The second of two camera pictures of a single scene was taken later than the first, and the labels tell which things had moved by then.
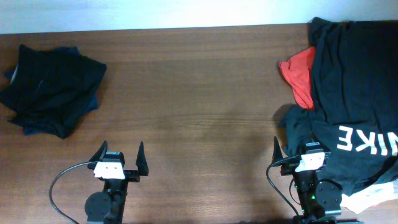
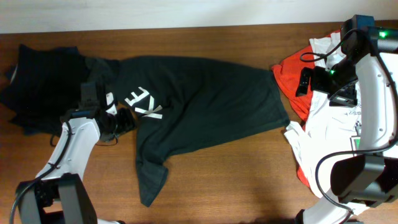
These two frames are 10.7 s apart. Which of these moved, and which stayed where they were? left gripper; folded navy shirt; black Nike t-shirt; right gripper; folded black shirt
Moved: right gripper; left gripper; black Nike t-shirt
Stayed: folded black shirt; folded navy shirt
